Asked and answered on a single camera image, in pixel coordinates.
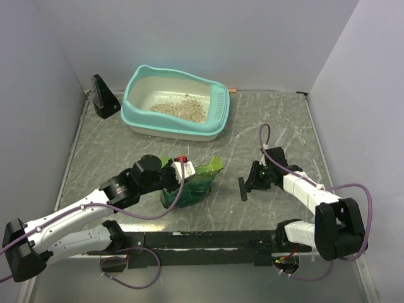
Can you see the clear plastic scoop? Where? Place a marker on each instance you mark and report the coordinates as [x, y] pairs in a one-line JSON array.
[[282, 138]]

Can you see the pile of beige litter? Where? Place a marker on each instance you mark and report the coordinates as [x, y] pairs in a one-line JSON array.
[[192, 108]]

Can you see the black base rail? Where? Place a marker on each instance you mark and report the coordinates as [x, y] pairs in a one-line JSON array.
[[257, 247]]

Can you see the black bag clip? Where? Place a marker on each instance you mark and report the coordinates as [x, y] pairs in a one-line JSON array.
[[243, 189]]

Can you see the black triangular stand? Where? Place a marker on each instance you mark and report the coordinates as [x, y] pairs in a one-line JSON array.
[[105, 102]]

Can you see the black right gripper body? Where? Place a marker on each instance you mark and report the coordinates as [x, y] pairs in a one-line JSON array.
[[263, 180]]

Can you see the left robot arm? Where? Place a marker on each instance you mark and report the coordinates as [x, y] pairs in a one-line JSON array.
[[30, 247]]

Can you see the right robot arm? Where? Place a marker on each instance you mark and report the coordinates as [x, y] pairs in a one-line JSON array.
[[338, 230]]

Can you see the green litter bag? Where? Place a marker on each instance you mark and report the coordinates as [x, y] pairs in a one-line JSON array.
[[198, 186]]

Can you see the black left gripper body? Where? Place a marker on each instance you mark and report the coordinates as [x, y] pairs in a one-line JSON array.
[[166, 178]]

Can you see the teal and white litter box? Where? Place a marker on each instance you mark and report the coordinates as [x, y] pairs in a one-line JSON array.
[[148, 83]]

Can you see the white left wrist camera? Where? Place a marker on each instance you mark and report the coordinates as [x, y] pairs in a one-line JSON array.
[[184, 168]]

